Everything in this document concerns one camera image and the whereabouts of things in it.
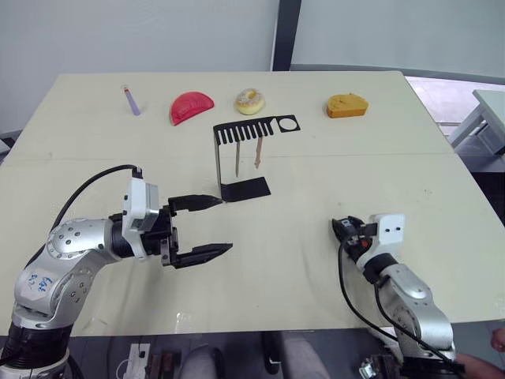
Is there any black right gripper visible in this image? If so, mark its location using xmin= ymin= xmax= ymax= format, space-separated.
xmin=331 ymin=216 xmax=378 ymax=254

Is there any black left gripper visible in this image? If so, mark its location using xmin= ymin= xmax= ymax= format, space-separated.
xmin=140 ymin=193 xmax=234 ymax=271

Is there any black metal watch stand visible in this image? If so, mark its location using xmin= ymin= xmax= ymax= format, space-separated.
xmin=212 ymin=114 xmax=302 ymax=204

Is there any red watermelon slice toy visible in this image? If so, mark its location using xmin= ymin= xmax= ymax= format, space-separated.
xmin=170 ymin=91 xmax=215 ymax=127

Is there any orange bread slice toy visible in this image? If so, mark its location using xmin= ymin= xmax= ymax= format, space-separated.
xmin=326 ymin=92 xmax=371 ymax=119

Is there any dark rounded grey shape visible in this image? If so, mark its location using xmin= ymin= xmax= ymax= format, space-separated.
xmin=181 ymin=343 xmax=224 ymax=379

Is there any glazed donut toy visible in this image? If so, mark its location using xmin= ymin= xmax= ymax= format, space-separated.
xmin=234 ymin=88 xmax=267 ymax=116

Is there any silver metal clamp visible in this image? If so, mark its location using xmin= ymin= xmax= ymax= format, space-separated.
xmin=357 ymin=354 xmax=382 ymax=379

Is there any purple pen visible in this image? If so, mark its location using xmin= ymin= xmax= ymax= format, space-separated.
xmin=121 ymin=84 xmax=142 ymax=117

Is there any white power strip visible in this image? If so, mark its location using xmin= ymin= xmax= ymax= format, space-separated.
xmin=117 ymin=342 xmax=152 ymax=379

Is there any grey side desk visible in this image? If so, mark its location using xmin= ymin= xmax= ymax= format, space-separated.
xmin=448 ymin=89 xmax=505 ymax=174

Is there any black chair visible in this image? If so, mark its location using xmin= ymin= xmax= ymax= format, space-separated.
xmin=0 ymin=133 xmax=17 ymax=167

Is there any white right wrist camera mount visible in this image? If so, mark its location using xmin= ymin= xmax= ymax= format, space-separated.
xmin=352 ymin=212 xmax=406 ymax=274

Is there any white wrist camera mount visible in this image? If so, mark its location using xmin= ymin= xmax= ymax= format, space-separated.
xmin=352 ymin=212 xmax=406 ymax=274
xmin=121 ymin=175 xmax=161 ymax=262

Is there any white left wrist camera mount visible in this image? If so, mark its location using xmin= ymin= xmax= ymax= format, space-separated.
xmin=121 ymin=175 xmax=161 ymax=262

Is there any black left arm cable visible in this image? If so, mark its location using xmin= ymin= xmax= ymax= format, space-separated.
xmin=50 ymin=164 xmax=144 ymax=238

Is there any black bracket under table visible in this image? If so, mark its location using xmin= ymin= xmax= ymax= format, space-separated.
xmin=261 ymin=331 xmax=286 ymax=375

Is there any dark window frame pillar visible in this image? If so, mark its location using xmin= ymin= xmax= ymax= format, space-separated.
xmin=271 ymin=0 xmax=301 ymax=72

